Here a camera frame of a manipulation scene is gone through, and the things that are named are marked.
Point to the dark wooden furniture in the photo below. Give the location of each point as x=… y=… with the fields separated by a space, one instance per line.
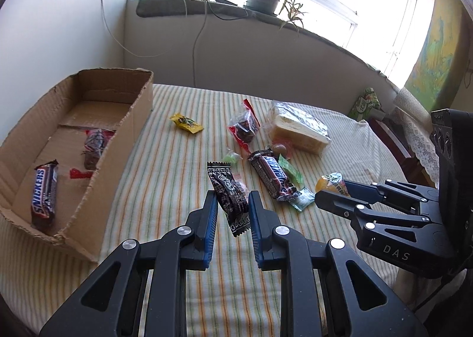
x=391 y=141

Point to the red white snack wrapper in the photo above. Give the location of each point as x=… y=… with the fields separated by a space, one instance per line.
x=79 y=173

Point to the red wrapped cake packet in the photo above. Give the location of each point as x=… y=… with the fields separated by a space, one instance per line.
x=94 y=145
x=244 y=126

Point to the pink wrapped candy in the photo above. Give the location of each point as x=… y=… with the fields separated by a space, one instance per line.
x=282 y=147

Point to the wall map poster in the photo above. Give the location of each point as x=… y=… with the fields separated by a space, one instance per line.
x=439 y=52

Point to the brown chocolate bar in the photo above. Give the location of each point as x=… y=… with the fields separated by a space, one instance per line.
x=271 y=172
x=44 y=193

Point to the clear sandwich package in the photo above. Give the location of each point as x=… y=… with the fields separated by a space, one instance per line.
x=295 y=126

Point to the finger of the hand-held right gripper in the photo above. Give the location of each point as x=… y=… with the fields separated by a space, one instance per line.
x=399 y=194
x=340 y=206

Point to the orange candy packet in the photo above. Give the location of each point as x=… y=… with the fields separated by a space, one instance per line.
x=329 y=183

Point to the white lace cloth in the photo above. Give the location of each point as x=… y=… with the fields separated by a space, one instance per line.
x=417 y=133

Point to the black cookie packet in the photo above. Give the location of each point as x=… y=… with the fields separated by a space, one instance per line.
x=229 y=189

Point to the brown cardboard box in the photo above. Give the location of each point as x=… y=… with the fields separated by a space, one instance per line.
x=125 y=137

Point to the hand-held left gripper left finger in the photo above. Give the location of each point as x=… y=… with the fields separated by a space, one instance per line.
x=210 y=226

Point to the green wrapped candy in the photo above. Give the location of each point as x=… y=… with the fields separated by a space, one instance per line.
x=231 y=156

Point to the yellow candy packet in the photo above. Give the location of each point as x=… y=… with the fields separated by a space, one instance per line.
x=186 y=123

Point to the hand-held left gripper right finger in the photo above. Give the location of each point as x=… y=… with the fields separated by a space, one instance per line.
x=257 y=228

